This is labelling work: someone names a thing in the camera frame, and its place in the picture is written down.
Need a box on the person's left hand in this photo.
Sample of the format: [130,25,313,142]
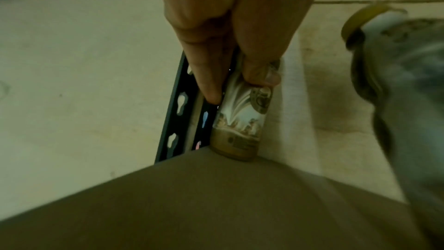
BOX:
[154,0,332,104]

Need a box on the wooden shelf with black frame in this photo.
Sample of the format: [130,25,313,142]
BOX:
[0,0,444,250]

